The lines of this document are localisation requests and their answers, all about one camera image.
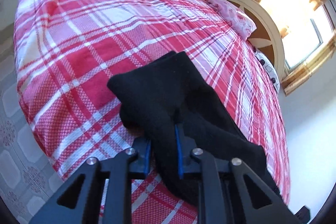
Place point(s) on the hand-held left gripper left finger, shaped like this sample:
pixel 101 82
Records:
pixel 147 158

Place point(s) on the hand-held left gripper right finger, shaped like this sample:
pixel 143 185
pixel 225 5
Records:
pixel 179 150

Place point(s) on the black pants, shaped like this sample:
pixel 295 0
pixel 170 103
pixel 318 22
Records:
pixel 162 92

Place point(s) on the white patterned pillow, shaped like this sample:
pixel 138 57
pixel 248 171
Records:
pixel 267 66

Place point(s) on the red plaid bedspread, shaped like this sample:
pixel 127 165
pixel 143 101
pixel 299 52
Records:
pixel 92 43

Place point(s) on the pink floral pillow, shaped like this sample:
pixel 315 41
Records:
pixel 236 16

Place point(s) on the cream wooden headboard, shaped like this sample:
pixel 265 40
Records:
pixel 273 29

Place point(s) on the large bright window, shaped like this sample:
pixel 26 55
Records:
pixel 302 29

